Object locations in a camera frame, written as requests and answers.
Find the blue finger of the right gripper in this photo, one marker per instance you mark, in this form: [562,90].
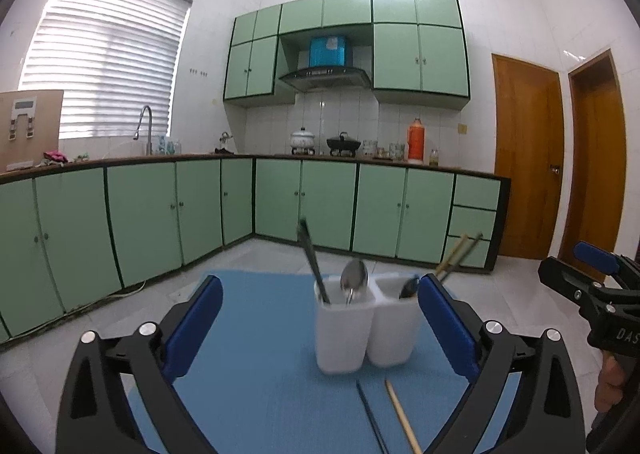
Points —
[599,260]

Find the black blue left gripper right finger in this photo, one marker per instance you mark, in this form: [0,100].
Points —
[546,411]

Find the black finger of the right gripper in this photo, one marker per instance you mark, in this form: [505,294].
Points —
[570,283]

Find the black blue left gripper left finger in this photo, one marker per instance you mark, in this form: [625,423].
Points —
[95,415]

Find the bamboo chopstick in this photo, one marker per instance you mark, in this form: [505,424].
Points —
[402,418]
[445,264]

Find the black chopstick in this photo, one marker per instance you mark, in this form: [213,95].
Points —
[467,249]
[371,419]

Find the black spoon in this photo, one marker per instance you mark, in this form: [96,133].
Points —
[410,288]

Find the large silver spoon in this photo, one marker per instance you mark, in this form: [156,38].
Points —
[354,280]

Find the grey chopstick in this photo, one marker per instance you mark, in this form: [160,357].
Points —
[305,242]

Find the green lower kitchen cabinets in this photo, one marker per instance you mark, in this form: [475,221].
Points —
[74,235]

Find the green kitchen cabinets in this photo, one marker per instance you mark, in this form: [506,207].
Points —
[414,51]
[74,235]

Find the green upper kitchen cabinets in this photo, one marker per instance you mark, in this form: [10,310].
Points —
[414,51]

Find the person hand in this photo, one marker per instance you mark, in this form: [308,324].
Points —
[611,383]

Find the brown wooden door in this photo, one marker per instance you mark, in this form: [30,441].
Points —
[599,160]
[530,152]

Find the blue table cloth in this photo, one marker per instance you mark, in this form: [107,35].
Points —
[255,386]

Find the white plastic utensil holder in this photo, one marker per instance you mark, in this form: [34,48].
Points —
[380,326]

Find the glass jar on counter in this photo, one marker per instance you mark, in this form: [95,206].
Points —
[434,158]

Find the orange thermos flask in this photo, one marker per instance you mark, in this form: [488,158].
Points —
[416,142]

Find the red cloth on counter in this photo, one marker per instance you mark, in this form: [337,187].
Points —
[54,158]

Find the black wok pan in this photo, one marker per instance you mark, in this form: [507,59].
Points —
[343,145]

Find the cardboard box with labels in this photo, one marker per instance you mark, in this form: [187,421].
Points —
[30,125]

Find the small kettle on counter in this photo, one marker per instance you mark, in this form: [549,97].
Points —
[222,147]

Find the black range hood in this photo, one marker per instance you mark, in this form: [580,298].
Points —
[321,78]

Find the blue box above hood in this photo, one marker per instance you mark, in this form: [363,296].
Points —
[330,51]

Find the white window blind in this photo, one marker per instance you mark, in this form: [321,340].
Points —
[115,60]

